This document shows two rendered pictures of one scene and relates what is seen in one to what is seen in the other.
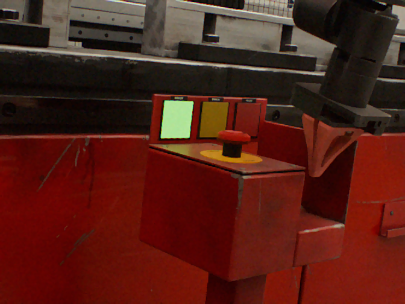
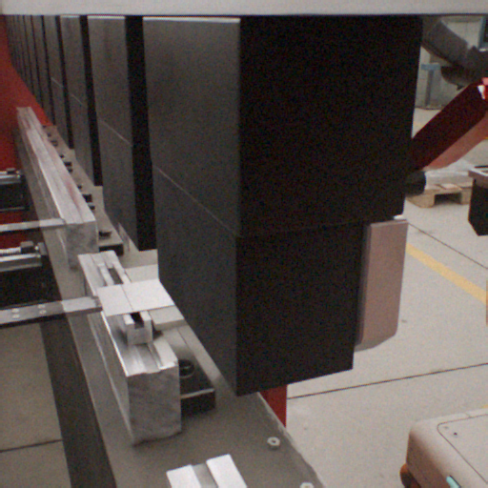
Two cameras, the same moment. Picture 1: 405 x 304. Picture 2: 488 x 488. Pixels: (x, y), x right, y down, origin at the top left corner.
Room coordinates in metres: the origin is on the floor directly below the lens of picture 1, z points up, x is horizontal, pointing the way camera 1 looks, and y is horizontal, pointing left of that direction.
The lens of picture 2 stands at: (0.50, 1.04, 1.34)
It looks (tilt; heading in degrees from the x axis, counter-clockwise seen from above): 21 degrees down; 290
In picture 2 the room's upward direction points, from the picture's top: straight up
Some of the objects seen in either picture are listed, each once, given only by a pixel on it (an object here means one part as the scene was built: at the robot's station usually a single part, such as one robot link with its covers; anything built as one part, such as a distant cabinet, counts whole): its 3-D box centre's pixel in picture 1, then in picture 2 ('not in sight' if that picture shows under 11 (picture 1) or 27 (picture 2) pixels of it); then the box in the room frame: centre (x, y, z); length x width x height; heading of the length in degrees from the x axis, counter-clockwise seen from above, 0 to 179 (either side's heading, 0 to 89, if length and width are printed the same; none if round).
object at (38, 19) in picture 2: not in sight; (69, 68); (1.13, 0.14, 1.26); 0.15 x 0.09 x 0.17; 132
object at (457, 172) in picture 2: not in sight; (430, 164); (0.71, -4.18, 0.17); 0.99 x 0.63 x 0.05; 124
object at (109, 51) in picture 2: not in sight; (163, 123); (0.73, 0.59, 1.26); 0.15 x 0.09 x 0.17; 132
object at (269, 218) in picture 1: (249, 178); not in sight; (0.82, -0.06, 0.75); 0.20 x 0.16 x 0.18; 134
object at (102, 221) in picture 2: (251, 57); (98, 228); (1.24, -0.07, 0.89); 0.30 x 0.05 x 0.03; 132
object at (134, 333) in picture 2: not in sight; (122, 298); (0.90, 0.40, 0.99); 0.20 x 0.03 x 0.03; 132
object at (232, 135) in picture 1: (232, 146); not in sight; (0.78, -0.03, 0.79); 0.04 x 0.04 x 0.04
